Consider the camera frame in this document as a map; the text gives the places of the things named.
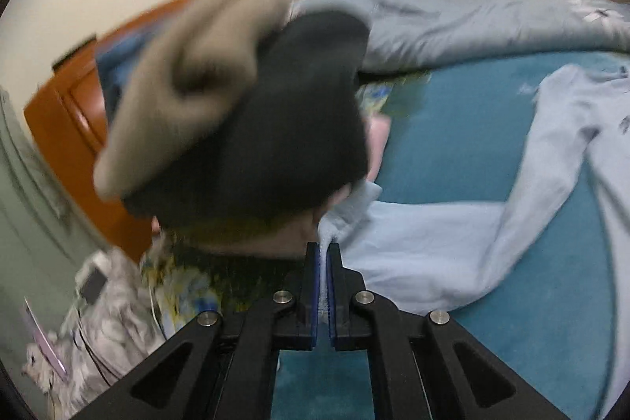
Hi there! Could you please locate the grey smartphone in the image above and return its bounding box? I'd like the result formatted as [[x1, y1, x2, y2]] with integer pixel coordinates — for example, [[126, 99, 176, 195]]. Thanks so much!
[[79, 270, 109, 305]]

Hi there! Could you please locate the teal bed sheet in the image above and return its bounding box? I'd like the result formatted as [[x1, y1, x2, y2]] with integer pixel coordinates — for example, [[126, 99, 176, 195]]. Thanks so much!
[[271, 51, 630, 420]]

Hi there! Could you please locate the blue cloth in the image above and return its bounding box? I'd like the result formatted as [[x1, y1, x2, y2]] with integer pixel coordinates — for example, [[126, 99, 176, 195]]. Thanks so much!
[[96, 29, 154, 126]]

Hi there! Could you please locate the beige folded garment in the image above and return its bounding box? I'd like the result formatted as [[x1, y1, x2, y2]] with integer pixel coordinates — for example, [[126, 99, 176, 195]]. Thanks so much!
[[93, 0, 291, 200]]

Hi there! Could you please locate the black folded garment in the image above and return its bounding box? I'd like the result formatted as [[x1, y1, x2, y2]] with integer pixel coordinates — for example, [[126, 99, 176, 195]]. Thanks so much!
[[122, 13, 371, 230]]

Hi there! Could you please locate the grey printed cloth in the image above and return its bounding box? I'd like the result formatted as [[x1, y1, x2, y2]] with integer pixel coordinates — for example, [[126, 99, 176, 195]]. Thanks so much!
[[22, 248, 168, 418]]

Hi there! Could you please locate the light blue hoodie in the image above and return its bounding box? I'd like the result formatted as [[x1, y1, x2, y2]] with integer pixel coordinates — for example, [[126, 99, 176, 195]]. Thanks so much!
[[317, 65, 630, 420]]

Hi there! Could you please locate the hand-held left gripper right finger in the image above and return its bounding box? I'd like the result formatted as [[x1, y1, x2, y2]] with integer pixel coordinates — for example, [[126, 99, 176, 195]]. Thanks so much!
[[328, 243, 572, 420]]

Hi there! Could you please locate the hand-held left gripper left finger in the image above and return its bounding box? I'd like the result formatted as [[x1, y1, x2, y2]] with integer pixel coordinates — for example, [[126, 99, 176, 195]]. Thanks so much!
[[74, 243, 321, 420]]

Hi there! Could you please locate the light blue quilt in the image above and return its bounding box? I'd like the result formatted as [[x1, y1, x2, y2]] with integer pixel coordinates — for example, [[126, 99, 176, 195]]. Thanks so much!
[[290, 0, 630, 74]]

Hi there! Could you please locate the pink paper sheet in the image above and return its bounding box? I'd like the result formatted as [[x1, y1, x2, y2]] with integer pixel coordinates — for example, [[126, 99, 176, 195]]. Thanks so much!
[[22, 298, 68, 382]]

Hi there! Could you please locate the orange wooden headboard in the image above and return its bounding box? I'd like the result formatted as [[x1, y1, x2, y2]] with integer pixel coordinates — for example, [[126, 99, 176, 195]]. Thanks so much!
[[24, 0, 345, 264]]

